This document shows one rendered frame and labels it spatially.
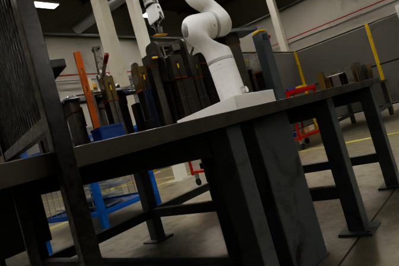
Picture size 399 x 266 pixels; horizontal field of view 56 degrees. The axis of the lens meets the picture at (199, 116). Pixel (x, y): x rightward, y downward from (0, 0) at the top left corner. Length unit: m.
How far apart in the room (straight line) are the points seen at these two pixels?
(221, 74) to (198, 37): 0.19
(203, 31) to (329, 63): 7.92
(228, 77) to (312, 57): 8.04
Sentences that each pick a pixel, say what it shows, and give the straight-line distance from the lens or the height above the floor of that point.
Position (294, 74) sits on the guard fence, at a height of 1.41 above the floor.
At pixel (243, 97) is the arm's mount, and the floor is 0.75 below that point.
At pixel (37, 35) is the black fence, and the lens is 0.71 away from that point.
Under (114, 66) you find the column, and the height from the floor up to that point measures 2.83.
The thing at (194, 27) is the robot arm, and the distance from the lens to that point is 1.64.
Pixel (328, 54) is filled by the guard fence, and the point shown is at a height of 1.64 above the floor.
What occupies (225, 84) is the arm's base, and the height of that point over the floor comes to 0.83.
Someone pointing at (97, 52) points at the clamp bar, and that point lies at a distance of 1.95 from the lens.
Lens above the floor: 0.66
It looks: 3 degrees up
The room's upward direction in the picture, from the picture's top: 16 degrees counter-clockwise
